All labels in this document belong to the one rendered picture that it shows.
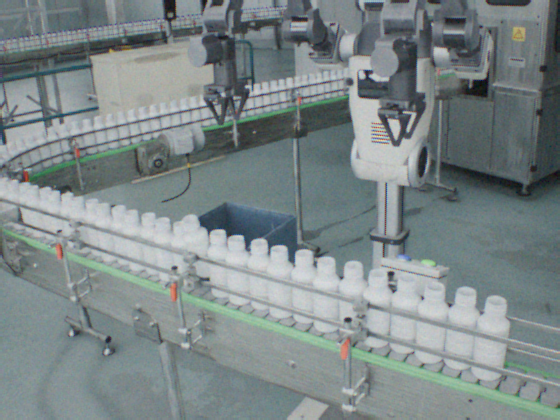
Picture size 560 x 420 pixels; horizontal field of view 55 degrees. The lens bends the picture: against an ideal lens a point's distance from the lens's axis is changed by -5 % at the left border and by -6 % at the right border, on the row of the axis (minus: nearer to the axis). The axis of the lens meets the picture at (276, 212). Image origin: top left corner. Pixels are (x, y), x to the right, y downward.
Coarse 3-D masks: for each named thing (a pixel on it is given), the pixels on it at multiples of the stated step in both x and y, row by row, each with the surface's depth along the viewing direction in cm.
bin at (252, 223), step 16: (224, 208) 212; (240, 208) 209; (256, 208) 205; (208, 224) 205; (224, 224) 213; (240, 224) 212; (256, 224) 207; (272, 224) 203; (288, 224) 192; (272, 240) 186; (288, 240) 194; (288, 256) 196
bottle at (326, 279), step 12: (324, 264) 120; (324, 276) 117; (336, 276) 119; (324, 288) 117; (336, 288) 118; (324, 300) 118; (336, 300) 119; (324, 312) 120; (336, 312) 120; (324, 324) 121
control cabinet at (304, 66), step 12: (312, 0) 671; (324, 0) 674; (336, 0) 686; (348, 0) 698; (324, 12) 679; (336, 12) 691; (348, 12) 703; (360, 12) 716; (348, 24) 709; (360, 24) 722; (300, 48) 714; (300, 60) 721; (300, 72) 728; (312, 72) 710
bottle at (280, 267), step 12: (276, 252) 126; (276, 264) 124; (288, 264) 125; (276, 276) 124; (288, 276) 124; (276, 288) 125; (288, 288) 125; (276, 300) 126; (288, 300) 126; (276, 312) 127; (288, 312) 127
